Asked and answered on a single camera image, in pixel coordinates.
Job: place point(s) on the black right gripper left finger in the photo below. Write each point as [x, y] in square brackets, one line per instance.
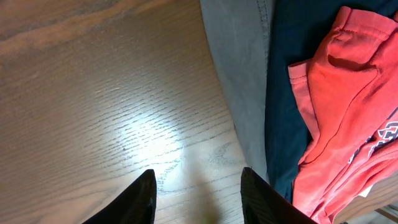
[135, 205]

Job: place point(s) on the red t-shirt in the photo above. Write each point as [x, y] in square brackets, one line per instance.
[347, 96]

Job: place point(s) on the navy blue garment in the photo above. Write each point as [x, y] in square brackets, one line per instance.
[298, 27]

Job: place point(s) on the grey folded garment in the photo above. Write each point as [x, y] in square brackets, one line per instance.
[238, 34]

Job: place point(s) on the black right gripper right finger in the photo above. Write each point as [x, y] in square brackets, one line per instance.
[263, 205]

